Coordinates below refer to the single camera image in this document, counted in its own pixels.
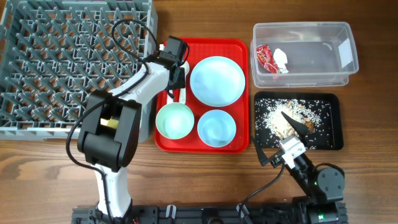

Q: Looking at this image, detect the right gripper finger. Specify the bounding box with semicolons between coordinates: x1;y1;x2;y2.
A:
281;111;310;137
251;136;268;167

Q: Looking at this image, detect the cream plastic spoon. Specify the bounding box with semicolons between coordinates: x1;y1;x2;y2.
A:
178;61;190;104

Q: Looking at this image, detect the cream plastic fork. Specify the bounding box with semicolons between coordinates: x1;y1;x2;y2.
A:
167;90;175;105

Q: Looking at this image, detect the food scraps and rice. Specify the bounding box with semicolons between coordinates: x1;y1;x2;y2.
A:
254;98;332;149

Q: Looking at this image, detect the light blue plate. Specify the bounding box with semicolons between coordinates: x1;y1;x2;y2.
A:
190;56;246;107

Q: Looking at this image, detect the green bowl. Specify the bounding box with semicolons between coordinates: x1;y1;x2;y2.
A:
155;103;195;140

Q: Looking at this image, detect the light blue bowl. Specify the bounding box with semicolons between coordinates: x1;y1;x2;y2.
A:
197;110;237;147

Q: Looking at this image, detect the yellow cup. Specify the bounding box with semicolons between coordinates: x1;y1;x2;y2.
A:
100;118;119;129

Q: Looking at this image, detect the white napkin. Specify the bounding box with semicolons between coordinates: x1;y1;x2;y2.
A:
273;49;289;73

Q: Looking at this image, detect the red snack wrapper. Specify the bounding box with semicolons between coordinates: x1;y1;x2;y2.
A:
256;45;279;73

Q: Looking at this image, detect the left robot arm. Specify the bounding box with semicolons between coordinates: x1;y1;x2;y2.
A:
77;36;190;223

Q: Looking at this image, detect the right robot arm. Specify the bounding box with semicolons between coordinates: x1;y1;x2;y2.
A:
244;112;348;223

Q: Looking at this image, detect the black waste tray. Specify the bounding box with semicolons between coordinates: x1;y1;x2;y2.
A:
254;91;344;150

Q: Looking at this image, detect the grey dishwasher rack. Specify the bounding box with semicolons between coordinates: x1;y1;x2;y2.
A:
1;1;158;141

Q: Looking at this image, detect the red plastic tray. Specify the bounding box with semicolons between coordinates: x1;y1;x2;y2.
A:
154;38;250;154

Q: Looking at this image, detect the clear plastic bin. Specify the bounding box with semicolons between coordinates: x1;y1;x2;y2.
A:
251;22;359;88

